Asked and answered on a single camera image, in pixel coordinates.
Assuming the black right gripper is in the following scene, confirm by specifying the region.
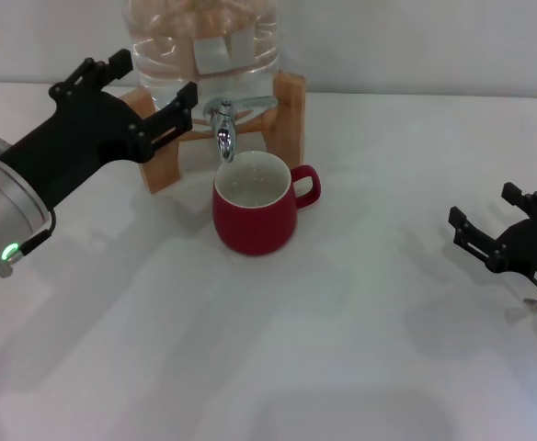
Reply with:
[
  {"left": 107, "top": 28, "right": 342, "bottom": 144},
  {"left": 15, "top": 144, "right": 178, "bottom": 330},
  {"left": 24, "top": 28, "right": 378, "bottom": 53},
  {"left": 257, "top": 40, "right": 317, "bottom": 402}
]
[{"left": 448, "top": 182, "right": 537, "bottom": 295}]

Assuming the chrome faucet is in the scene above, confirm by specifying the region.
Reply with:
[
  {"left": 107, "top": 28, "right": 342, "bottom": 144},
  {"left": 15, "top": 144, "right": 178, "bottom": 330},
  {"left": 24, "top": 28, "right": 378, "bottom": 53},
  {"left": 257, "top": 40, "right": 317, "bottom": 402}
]
[{"left": 202, "top": 94, "right": 279, "bottom": 164}]

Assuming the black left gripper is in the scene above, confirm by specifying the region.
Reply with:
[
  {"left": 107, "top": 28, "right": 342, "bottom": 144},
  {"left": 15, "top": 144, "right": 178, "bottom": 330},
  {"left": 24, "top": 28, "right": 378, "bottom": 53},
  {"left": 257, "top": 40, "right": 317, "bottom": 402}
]
[{"left": 0, "top": 49, "right": 200, "bottom": 213}]

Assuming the wooden dispenser stand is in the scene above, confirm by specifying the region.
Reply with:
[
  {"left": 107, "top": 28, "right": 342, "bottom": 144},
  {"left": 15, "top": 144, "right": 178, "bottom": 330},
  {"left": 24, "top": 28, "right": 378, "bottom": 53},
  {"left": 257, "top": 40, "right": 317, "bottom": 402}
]
[{"left": 121, "top": 72, "right": 307, "bottom": 194}]

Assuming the thin dark cable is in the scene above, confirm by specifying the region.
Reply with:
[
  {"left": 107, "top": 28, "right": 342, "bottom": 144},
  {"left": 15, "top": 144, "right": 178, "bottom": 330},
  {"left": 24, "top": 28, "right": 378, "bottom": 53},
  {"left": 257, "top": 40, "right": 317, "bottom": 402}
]
[{"left": 0, "top": 209, "right": 58, "bottom": 279}]

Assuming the red ceramic cup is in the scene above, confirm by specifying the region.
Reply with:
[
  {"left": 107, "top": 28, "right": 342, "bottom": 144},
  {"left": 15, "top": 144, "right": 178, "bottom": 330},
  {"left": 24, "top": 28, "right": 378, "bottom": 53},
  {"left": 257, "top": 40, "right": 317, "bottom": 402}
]
[{"left": 211, "top": 150, "right": 323, "bottom": 257}]

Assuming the glass water dispenser jar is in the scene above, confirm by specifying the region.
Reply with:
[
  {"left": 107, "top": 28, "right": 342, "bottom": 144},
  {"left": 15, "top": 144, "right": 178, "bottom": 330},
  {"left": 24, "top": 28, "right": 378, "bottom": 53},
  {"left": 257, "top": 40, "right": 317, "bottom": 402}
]
[{"left": 120, "top": 0, "right": 281, "bottom": 125}]

